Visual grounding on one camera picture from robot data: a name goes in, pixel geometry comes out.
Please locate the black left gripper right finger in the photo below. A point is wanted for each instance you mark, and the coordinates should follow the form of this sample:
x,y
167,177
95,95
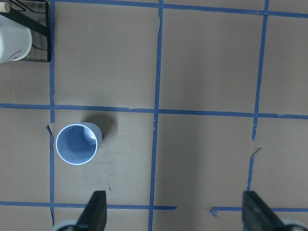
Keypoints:
x,y
257,216

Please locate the wooden rack dowel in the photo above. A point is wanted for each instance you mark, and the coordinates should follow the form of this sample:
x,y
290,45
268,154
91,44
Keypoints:
x,y
4,7

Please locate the black wire mug rack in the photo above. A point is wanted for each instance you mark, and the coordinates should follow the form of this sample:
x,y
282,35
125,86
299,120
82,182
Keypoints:
x,y
35,15

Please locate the white mug with face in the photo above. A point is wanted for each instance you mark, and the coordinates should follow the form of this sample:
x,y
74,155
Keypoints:
x,y
15,40

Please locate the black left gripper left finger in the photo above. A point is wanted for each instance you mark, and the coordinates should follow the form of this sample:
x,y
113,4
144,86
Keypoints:
x,y
94,216

